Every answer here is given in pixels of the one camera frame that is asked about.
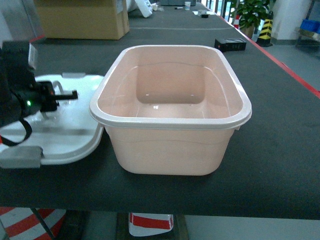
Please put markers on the yellow black traffic cone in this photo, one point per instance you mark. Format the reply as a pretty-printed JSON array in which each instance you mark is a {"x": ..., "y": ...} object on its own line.
[{"x": 264, "y": 38}]

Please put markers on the red white cone far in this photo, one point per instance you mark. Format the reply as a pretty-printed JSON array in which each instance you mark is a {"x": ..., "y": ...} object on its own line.
[{"x": 236, "y": 22}]

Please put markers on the white box lid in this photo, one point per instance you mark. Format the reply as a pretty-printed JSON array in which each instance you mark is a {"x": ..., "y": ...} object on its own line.
[{"x": 60, "y": 137}]

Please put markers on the white foam roll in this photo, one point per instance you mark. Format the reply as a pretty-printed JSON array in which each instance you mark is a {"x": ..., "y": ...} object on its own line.
[{"x": 145, "y": 7}]

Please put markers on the cardboard box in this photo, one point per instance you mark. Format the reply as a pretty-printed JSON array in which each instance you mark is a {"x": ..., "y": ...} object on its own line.
[{"x": 83, "y": 19}]

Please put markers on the small black device box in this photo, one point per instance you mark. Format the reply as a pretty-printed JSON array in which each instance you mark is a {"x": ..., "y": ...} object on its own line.
[{"x": 230, "y": 44}]

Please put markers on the dark grey table mat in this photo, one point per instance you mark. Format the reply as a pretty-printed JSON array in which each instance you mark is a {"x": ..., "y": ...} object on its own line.
[{"x": 271, "y": 167}]

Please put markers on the red white traffic cone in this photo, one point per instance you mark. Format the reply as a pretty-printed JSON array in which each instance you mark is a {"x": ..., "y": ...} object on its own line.
[{"x": 149, "y": 226}]

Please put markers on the steel shelf with blue bins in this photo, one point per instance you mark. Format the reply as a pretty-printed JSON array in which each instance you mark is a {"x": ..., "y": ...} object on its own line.
[{"x": 309, "y": 29}]

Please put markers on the pink plastic storage box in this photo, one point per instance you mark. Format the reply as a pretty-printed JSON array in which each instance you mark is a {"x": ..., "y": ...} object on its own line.
[{"x": 170, "y": 109}]

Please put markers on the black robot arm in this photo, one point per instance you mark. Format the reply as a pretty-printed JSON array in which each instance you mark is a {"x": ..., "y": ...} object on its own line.
[{"x": 20, "y": 94}]

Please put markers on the red white cone left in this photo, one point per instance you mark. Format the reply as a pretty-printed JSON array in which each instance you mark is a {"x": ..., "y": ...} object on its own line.
[{"x": 23, "y": 223}]

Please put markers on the white paper cup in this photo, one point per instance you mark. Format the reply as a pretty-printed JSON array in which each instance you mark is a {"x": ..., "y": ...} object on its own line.
[{"x": 187, "y": 5}]

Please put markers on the potted green plant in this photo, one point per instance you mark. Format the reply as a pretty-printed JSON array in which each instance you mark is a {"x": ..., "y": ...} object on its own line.
[{"x": 252, "y": 12}]

